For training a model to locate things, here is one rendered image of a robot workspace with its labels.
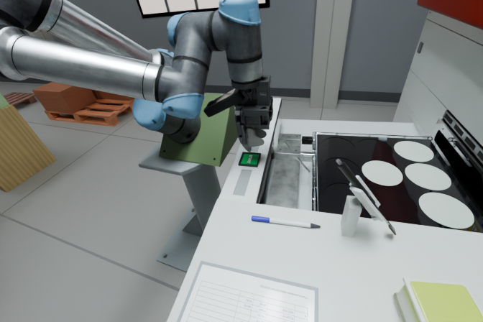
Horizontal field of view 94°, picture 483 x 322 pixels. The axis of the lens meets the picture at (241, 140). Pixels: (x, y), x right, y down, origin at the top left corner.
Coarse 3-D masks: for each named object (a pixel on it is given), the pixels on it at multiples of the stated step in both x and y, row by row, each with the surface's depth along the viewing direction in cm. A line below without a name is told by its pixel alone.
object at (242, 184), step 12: (276, 108) 88; (240, 144) 72; (264, 144) 70; (240, 156) 67; (264, 156) 66; (240, 168) 63; (252, 168) 62; (228, 180) 59; (240, 180) 59; (252, 180) 58; (228, 192) 56; (240, 192) 56; (252, 192) 55
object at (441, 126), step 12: (444, 120) 72; (432, 132) 77; (444, 132) 70; (456, 144) 64; (444, 156) 69; (468, 156) 59; (456, 168) 65; (480, 168) 55; (468, 180) 61; (480, 180) 55; (468, 192) 59; (480, 204) 55
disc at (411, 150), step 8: (400, 144) 72; (408, 144) 71; (416, 144) 71; (400, 152) 69; (408, 152) 68; (416, 152) 68; (424, 152) 68; (432, 152) 67; (416, 160) 66; (424, 160) 65
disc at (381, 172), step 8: (368, 168) 65; (376, 168) 65; (384, 168) 64; (392, 168) 64; (368, 176) 63; (376, 176) 62; (384, 176) 62; (392, 176) 62; (400, 176) 62; (384, 184) 60; (392, 184) 60
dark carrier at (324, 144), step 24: (336, 144) 75; (360, 144) 74; (384, 144) 73; (432, 144) 70; (336, 168) 67; (360, 168) 66; (336, 192) 60; (384, 192) 58; (408, 192) 57; (432, 192) 56; (456, 192) 56; (360, 216) 53; (384, 216) 53; (408, 216) 52; (480, 216) 50
